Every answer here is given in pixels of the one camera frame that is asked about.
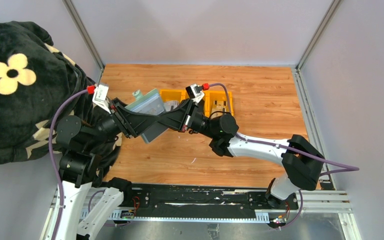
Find right aluminium frame post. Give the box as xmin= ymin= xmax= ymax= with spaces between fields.
xmin=296 ymin=0 xmax=344 ymax=71

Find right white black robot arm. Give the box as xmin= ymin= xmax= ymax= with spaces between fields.
xmin=159 ymin=99 xmax=324 ymax=208

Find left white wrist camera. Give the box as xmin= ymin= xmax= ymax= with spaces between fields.
xmin=92 ymin=83 xmax=111 ymax=114

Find green card holder wallet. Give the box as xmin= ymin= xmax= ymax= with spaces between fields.
xmin=126 ymin=88 xmax=168 ymax=144

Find purple cable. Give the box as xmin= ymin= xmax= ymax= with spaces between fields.
xmin=201 ymin=82 xmax=361 ymax=229
xmin=47 ymin=85 xmax=97 ymax=240

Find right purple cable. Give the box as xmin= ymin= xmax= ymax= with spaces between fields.
xmin=201 ymin=82 xmax=361 ymax=229

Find black floral blanket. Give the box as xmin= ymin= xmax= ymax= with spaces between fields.
xmin=0 ymin=21 xmax=120 ymax=173

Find beige cards in right bin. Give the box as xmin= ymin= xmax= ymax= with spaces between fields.
xmin=210 ymin=100 xmax=230 ymax=116

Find right yellow bin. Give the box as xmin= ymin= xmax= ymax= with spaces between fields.
xmin=204 ymin=90 xmax=234 ymax=118

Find middle yellow bin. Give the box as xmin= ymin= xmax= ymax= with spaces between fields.
xmin=180 ymin=90 xmax=210 ymax=117

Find aluminium frame post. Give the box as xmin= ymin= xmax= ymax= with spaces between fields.
xmin=296 ymin=0 xmax=344 ymax=71
xmin=62 ymin=0 xmax=105 ymax=72

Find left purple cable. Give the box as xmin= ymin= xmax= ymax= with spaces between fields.
xmin=47 ymin=85 xmax=97 ymax=240

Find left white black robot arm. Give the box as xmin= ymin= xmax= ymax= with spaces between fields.
xmin=48 ymin=94 xmax=160 ymax=240

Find left aluminium frame post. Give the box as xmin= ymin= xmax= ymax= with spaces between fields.
xmin=62 ymin=0 xmax=105 ymax=72

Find silver cards in left bin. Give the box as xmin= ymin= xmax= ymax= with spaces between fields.
xmin=163 ymin=100 xmax=180 ymax=112

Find yellow bin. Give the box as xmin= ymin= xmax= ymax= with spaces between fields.
xmin=180 ymin=90 xmax=210 ymax=117
xmin=159 ymin=89 xmax=183 ymax=104
xmin=204 ymin=90 xmax=234 ymax=118

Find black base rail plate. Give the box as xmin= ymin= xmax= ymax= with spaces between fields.
xmin=119 ymin=183 xmax=299 ymax=221

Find left yellow bin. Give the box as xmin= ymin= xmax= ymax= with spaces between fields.
xmin=159 ymin=89 xmax=183 ymax=104

